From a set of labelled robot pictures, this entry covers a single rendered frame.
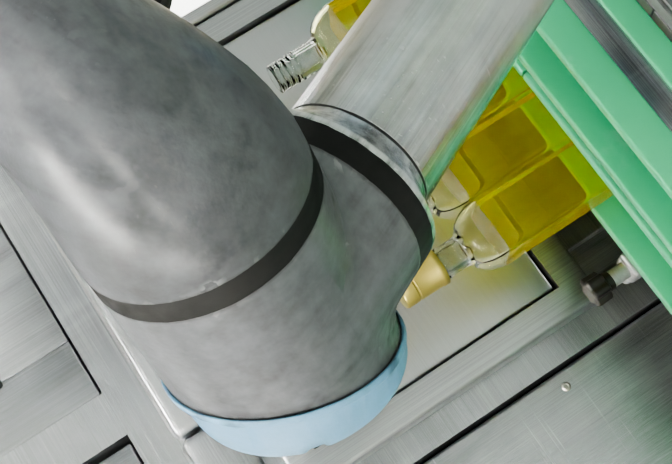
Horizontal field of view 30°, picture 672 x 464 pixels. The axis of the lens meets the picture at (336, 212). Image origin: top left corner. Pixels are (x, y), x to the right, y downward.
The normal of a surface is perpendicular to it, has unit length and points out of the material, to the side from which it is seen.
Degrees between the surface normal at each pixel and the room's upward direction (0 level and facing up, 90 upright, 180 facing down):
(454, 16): 108
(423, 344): 90
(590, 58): 90
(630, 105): 90
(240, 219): 101
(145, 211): 72
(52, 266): 90
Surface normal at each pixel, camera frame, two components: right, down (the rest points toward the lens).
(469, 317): -0.04, -0.33
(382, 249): 0.73, 0.05
